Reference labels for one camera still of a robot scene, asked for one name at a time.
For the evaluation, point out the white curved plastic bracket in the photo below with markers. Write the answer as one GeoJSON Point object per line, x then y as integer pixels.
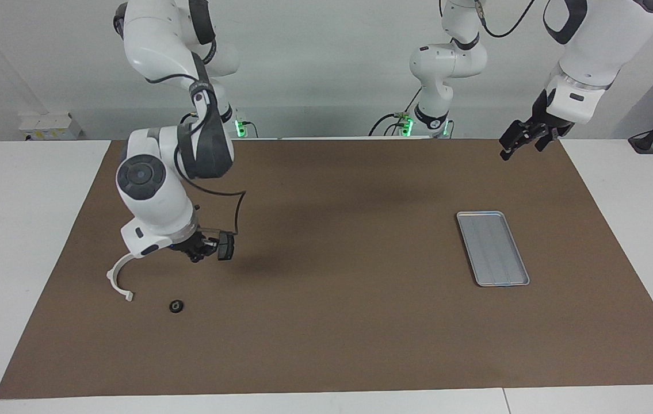
{"type": "Point", "coordinates": [110, 276]}

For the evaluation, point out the brown table mat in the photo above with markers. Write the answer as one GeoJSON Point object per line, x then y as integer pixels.
{"type": "Point", "coordinates": [326, 322]}

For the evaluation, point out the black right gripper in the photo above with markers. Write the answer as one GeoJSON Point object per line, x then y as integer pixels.
{"type": "Point", "coordinates": [185, 246]}

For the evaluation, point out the short dark brake pad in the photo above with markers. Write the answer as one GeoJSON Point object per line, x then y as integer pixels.
{"type": "Point", "coordinates": [227, 247]}

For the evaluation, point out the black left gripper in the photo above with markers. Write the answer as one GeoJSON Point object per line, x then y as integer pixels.
{"type": "Point", "coordinates": [539, 127]}

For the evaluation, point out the silver metal tray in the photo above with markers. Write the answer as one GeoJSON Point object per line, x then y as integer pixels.
{"type": "Point", "coordinates": [493, 247]}

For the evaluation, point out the white power strip box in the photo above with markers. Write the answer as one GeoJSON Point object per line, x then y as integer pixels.
{"type": "Point", "coordinates": [50, 125]}

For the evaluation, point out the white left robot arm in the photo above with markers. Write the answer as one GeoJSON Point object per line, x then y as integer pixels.
{"type": "Point", "coordinates": [608, 40]}

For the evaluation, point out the large black bearing gear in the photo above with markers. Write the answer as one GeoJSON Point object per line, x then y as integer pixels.
{"type": "Point", "coordinates": [176, 306]}

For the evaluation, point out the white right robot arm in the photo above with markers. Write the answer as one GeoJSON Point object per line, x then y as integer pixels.
{"type": "Point", "coordinates": [153, 201]}

